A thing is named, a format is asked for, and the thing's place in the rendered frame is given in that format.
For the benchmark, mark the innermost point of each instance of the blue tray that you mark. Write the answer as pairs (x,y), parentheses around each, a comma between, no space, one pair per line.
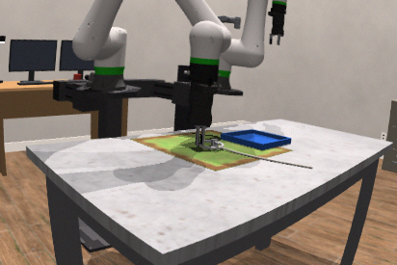
(247,138)

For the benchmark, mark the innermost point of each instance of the green grassy ground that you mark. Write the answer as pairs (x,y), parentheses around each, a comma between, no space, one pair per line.
(183,146)

